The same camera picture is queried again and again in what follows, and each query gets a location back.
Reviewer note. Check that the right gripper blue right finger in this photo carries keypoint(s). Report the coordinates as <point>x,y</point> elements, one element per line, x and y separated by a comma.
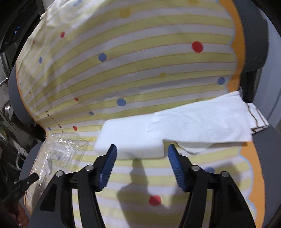
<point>177,162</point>

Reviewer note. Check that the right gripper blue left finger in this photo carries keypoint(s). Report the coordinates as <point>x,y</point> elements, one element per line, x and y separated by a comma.
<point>105,165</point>

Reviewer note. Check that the white sponge block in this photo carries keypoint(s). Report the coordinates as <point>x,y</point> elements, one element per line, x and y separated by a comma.
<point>129,135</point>

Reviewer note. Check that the clear plastic tray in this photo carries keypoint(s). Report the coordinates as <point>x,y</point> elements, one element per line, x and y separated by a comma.
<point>60,151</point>

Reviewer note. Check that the white paper napkin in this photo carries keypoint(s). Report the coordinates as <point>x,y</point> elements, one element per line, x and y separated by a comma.
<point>197,126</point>

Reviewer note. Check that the person's left hand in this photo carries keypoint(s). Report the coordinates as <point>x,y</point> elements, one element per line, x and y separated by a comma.
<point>21,217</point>

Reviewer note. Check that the yellow striped dotted cloth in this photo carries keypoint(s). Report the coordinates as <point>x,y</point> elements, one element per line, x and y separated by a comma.
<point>90,61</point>

